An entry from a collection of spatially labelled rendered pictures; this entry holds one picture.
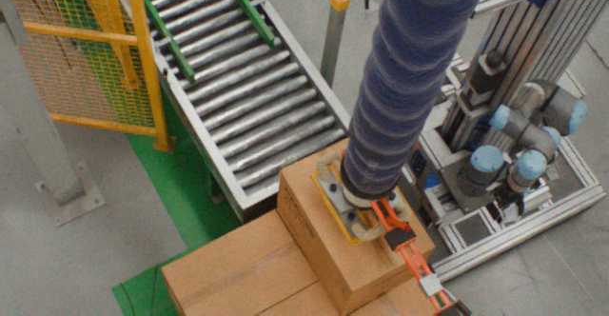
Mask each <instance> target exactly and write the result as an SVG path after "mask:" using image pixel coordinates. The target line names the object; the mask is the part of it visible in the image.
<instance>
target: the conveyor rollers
mask: <svg viewBox="0 0 609 316"><path fill-rule="evenodd" d="M174 1H176V0H152V1H151V2H152V3H153V5H154V6H155V8H156V9H158V8H160V7H162V6H164V5H166V4H169V3H171V2H174ZM209 1H212V0H186V1H185V2H183V3H180V4H178V5H175V6H173V7H170V8H168V9H165V10H161V11H159V14H160V16H161V17H160V18H161V19H162V21H165V20H166V19H168V18H169V17H171V16H174V15H176V14H179V13H181V12H183V11H186V10H190V9H192V8H195V7H197V6H199V5H203V4H204V3H207V2H209ZM238 3H239V1H238V0H221V2H218V3H216V4H213V5H211V6H209V7H206V8H204V9H200V10H196V11H194V12H193V13H190V14H188V15H185V16H183V17H181V18H178V19H176V20H173V21H171V22H170V23H169V24H165V26H166V28H167V30H168V31H169V32H173V31H176V30H178V29H180V28H181V27H183V26H186V25H188V24H190V23H193V22H195V21H197V20H200V19H202V18H205V17H207V16H209V15H212V14H214V13H217V12H219V11H221V10H225V9H227V8H230V7H232V5H235V4H238ZM243 16H246V13H245V10H244V9H243V7H239V8H237V9H236V10H233V11H231V12H228V13H226V14H224V15H221V16H219V17H217V18H214V19H212V20H209V21H206V22H204V23H202V24H200V25H198V26H195V27H193V28H190V29H188V30H187V31H184V32H182V33H180V34H177V35H175V36H172V38H173V40H174V41H175V43H176V44H177V45H179V44H181V43H183V42H185V41H187V40H189V39H192V38H194V37H196V36H199V34H201V33H203V32H206V31H208V30H213V29H215V28H217V27H220V26H221V25H224V24H226V23H228V22H231V21H233V20H235V19H238V18H241V17H243ZM253 27H254V25H253V24H252V22H251V21H250V19H247V20H245V21H244V22H240V23H238V24H236V25H233V26H231V27H229V28H226V29H224V30H220V31H218V32H216V33H212V34H210V35H209V36H206V38H204V39H202V40H199V41H197V42H195V43H192V44H190V45H188V46H185V47H183V48H181V49H180V50H181V52H182V53H183V54H184V56H188V55H190V54H192V53H194V52H196V51H198V50H201V49H204V48H207V47H209V46H211V45H214V44H217V43H219V41H222V40H224V39H226V38H228V37H230V36H232V35H234V34H237V33H239V32H241V31H245V30H248V29H251V28H253ZM262 38H263V37H262V36H261V34H260V33H259V32H258V31H257V30H256V31H254V32H252V33H250V34H248V35H246V36H242V37H240V38H238V39H236V40H233V41H231V42H229V43H226V45H224V46H222V47H220V48H217V49H214V50H211V51H209V52H207V53H204V54H202V55H200V56H198V57H195V58H193V59H191V60H188V62H189V63H190V65H191V68H192V69H197V67H199V66H201V65H203V64H205V63H207V62H210V61H212V60H214V59H216V58H220V57H222V56H224V55H226V54H229V53H231V52H233V51H235V50H237V49H240V48H243V47H244V46H246V45H248V44H250V43H253V42H255V41H257V40H259V39H262ZM274 45H275V47H274V48H272V49H276V48H278V47H279V46H281V45H282V42H281V40H280V38H279V37H277V38H275V43H274ZM270 50H271V49H270V48H269V47H268V45H267V44H266V43H262V44H261V45H259V46H257V47H254V48H252V49H251V50H249V51H245V52H243V53H241V54H238V55H236V56H234V57H232V58H229V59H227V60H225V61H224V62H221V63H218V64H216V65H214V66H211V67H209V68H207V69H206V70H203V71H201V72H199V73H197V74H195V77H196V83H195V84H192V85H191V84H190V83H189V82H188V80H187V79H186V78H185V79H183V80H181V81H179V82H178V83H179V84H180V86H181V88H182V89H186V88H189V87H192V86H194V85H196V84H199V83H201V82H203V81H205V80H206V79H209V78H211V77H213V76H215V75H218V74H220V73H223V71H225V70H228V69H231V68H233V67H236V66H238V65H240V64H242V63H243V62H246V61H249V60H251V59H253V58H256V57H258V56H260V55H262V54H265V53H267V52H269V51H270ZM289 58H290V56H289V53H288V50H287V49H284V50H282V52H280V53H278V54H276V55H273V56H270V57H268V58H266V59H264V60H262V61H260V62H258V63H256V64H253V65H251V66H249V67H246V68H243V69H240V70H238V71H236V72H233V74H231V75H229V76H228V77H225V78H222V79H220V80H218V81H216V82H213V83H211V84H209V85H207V86H204V87H202V88H200V89H197V90H194V91H192V92H190V93H188V94H187V95H186V97H187V99H188V101H189V103H190V104H191V103H193V102H197V101H199V100H201V99H203V98H205V97H207V96H208V95H209V94H211V93H213V92H215V91H218V90H220V89H224V88H226V87H229V86H231V85H233V84H235V83H237V82H240V81H242V80H244V79H246V78H247V77H251V76H253V74H255V73H257V72H259V71H262V70H264V69H267V68H269V67H273V66H275V65H277V64H279V63H281V62H283V61H285V60H287V59H289ZM298 70H299V66H298V64H297V63H292V64H289V65H287V66H285V67H283V68H281V69H277V70H275V71H273V72H270V73H269V74H266V75H264V77H262V78H260V79H258V80H255V81H253V82H251V83H248V84H246V85H244V86H241V87H239V88H237V89H235V90H232V91H230V92H228V93H226V94H223V95H221V96H218V97H217V98H216V99H214V100H212V101H210V102H207V103H205V104H203V105H201V106H199V107H198V108H194V110H196V112H197V113H198V115H199V117H200V116H202V115H204V114H207V113H209V112H211V111H213V110H215V109H218V108H220V107H222V106H225V105H227V104H229V103H231V102H234V101H236V100H238V98H240V97H242V96H244V95H247V94H249V93H251V92H253V91H255V90H257V89H261V88H263V87H265V86H267V85H269V84H271V83H275V82H277V81H279V80H281V79H283V78H285V76H287V75H289V74H291V73H293V72H296V71H298ZM306 84H307V79H306V76H305V75H301V76H299V77H297V79H294V80H292V81H290V82H287V83H285V84H283V85H281V86H279V87H277V88H275V89H271V90H269V91H267V92H265V93H263V94H261V95H258V96H256V97H254V98H252V99H249V101H247V102H245V103H242V104H241V105H239V106H237V107H235V108H233V109H229V110H227V111H224V112H222V113H220V114H218V115H216V116H213V117H211V118H209V119H207V120H206V121H205V122H203V124H204V126H205V127H206V130H207V131H209V130H211V129H213V128H216V127H218V126H220V125H221V124H224V123H227V121H229V120H231V119H233V118H235V117H237V116H239V115H242V114H244V113H246V112H248V111H250V110H253V109H255V108H258V107H260V106H262V105H264V104H266V103H268V102H270V100H272V99H276V98H278V97H280V96H282V95H284V94H286V93H288V92H290V91H292V90H294V89H298V88H300V87H302V86H304V85H306ZM314 97H316V91H315V90H314V89H309V90H307V91H304V92H302V93H300V94H298V95H295V96H293V97H291V98H289V99H287V100H285V101H284V102H282V103H281V104H279V105H277V106H275V107H272V108H270V109H267V110H264V111H262V112H260V113H258V114H256V115H254V116H252V117H249V118H247V119H245V120H243V121H241V122H239V124H237V125H235V126H233V127H231V128H226V129H224V130H222V131H220V132H218V133H216V134H214V135H212V136H211V138H212V140H213V141H214V143H215V145H217V144H219V143H221V142H223V141H224V140H227V139H229V138H231V137H234V136H236V135H238V134H240V133H242V132H244V131H246V130H248V129H250V128H254V127H256V126H259V125H261V124H262V123H263V122H264V121H266V120H268V119H270V118H272V117H275V116H277V115H279V114H281V113H284V112H286V111H288V110H290V109H293V108H295V107H298V106H299V105H301V104H303V103H305V102H308V100H310V99H312V98H314ZM325 110H326V107H325V104H324V103H323V102H321V103H319V104H316V105H314V106H312V107H309V108H307V109H304V110H302V111H300V112H298V113H295V114H293V115H291V116H289V117H287V118H285V119H284V120H282V121H279V122H277V123H276V124H275V125H272V126H270V127H268V128H265V129H263V130H261V131H259V132H257V133H255V134H253V135H249V136H247V137H246V138H244V139H242V140H240V141H238V142H236V143H234V144H232V145H230V147H228V148H224V149H221V150H219V151H220V153H221V155H222V156H223V158H224V160H225V159H227V158H229V157H231V156H233V155H235V154H237V153H239V152H241V151H243V150H245V149H247V148H250V147H253V145H254V146H255V144H257V143H259V142H262V141H264V140H265V139H267V138H269V137H271V136H273V135H276V134H278V133H280V132H282V131H284V130H286V129H288V128H291V127H293V126H295V125H298V123H300V122H302V121H304V120H306V119H308V118H310V117H312V116H314V115H316V114H319V113H321V112H323V111H325ZM333 125H335V119H334V117H333V116H332V115H329V116H326V117H325V118H323V119H321V120H319V121H316V122H314V123H312V125H310V126H308V127H306V128H303V129H301V130H299V131H297V132H294V133H292V134H290V135H288V136H286V137H285V138H283V139H281V140H279V141H277V142H275V143H272V144H269V146H267V147H265V148H262V149H260V150H258V151H256V152H254V153H252V154H249V155H247V156H246V157H244V158H242V159H240V160H238V161H236V162H234V163H232V164H230V165H229V167H230V170H231V171H232V173H233V174H235V173H237V172H239V171H241V170H243V169H245V168H246V167H248V166H250V165H253V164H255V163H257V162H259V161H261V160H263V159H265V158H266V157H268V156H270V155H272V154H276V153H278V152H280V151H282V150H284V149H286V148H289V147H291V146H293V144H295V143H298V142H300V141H302V140H304V139H305V138H307V137H309V136H311V135H313V134H315V133H317V132H320V131H322V130H324V129H326V128H329V127H331V126H333ZM344 137H345V134H344V131H343V130H342V129H338V130H336V131H334V132H332V133H330V134H328V135H326V136H325V137H323V138H321V139H319V140H316V141H314V142H312V143H310V144H308V146H306V147H304V148H301V149H299V150H297V151H294V152H292V153H290V154H288V155H287V156H285V157H283V158H281V159H279V160H277V161H275V162H272V163H270V164H268V165H266V166H264V167H263V168H261V169H259V170H257V171H255V172H253V173H251V174H248V175H247V176H245V177H243V178H241V179H239V180H237V181H238V183H239V185H240V186H241V188H242V189H243V188H245V187H247V186H249V185H252V184H254V183H256V182H258V181H260V180H262V179H264V178H265V177H267V176H269V175H271V174H273V173H276V172H278V171H280V170H281V169H283V168H286V166H289V165H291V164H293V163H295V162H298V161H300V160H302V159H304V158H305V157H307V156H309V155H311V154H313V153H315V152H317V151H320V150H322V149H324V148H327V147H329V146H331V144H333V143H334V142H336V141H338V140H341V139H343V138H344ZM279 184H280V179H278V180H276V181H273V182H271V183H269V184H267V185H265V186H263V187H261V188H259V189H257V191H255V192H253V193H251V194H248V195H247V196H246V198H247V200H250V199H252V198H254V197H256V196H258V195H260V194H262V193H264V192H266V191H267V190H268V189H270V188H274V187H276V186H278V185H279Z"/></svg>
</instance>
